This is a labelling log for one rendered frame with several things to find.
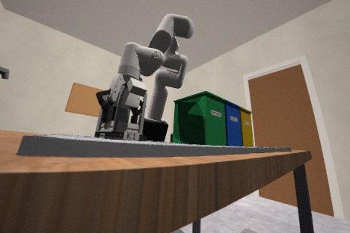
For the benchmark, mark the yellow open-top bin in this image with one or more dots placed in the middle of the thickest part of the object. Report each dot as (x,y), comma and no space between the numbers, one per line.
(246,127)

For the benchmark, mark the green bin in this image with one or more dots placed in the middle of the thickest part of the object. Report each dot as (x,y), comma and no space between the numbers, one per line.
(200,119)

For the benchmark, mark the blue open bin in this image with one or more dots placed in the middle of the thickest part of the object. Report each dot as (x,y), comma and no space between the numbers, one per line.
(233,124)

